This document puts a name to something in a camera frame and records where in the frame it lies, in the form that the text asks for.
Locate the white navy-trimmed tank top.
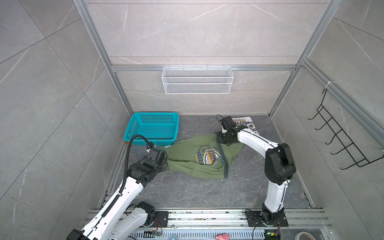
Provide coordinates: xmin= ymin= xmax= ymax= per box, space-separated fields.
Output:
xmin=233 ymin=117 xmax=259 ymax=134

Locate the olive green tank top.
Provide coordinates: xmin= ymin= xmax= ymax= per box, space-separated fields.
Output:
xmin=161 ymin=133 xmax=243 ymax=179

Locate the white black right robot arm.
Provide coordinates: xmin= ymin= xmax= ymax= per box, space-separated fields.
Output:
xmin=217 ymin=115 xmax=297 ymax=226

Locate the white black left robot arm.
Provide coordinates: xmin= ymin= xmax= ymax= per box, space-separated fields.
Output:
xmin=67 ymin=135 xmax=167 ymax=240

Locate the teal plastic basket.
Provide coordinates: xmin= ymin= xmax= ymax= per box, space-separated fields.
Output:
xmin=124 ymin=112 xmax=180 ymax=146

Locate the pink small object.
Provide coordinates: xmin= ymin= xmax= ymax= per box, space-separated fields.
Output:
xmin=216 ymin=234 xmax=231 ymax=240

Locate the white tape roll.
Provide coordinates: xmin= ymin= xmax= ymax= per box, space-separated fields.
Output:
xmin=295 ymin=232 xmax=316 ymax=240

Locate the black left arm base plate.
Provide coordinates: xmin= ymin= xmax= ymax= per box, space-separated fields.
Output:
xmin=150 ymin=211 xmax=169 ymax=228

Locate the white wire mesh shelf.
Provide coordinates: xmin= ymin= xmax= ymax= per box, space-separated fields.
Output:
xmin=162 ymin=67 xmax=234 ymax=95

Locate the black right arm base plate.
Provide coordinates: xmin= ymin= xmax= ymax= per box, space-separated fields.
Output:
xmin=244 ymin=209 xmax=289 ymax=227

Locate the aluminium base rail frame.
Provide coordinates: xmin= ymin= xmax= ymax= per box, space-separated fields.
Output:
xmin=118 ymin=209 xmax=337 ymax=240

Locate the black wire hook rack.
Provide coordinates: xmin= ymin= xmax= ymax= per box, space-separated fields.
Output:
xmin=308 ymin=89 xmax=384 ymax=170

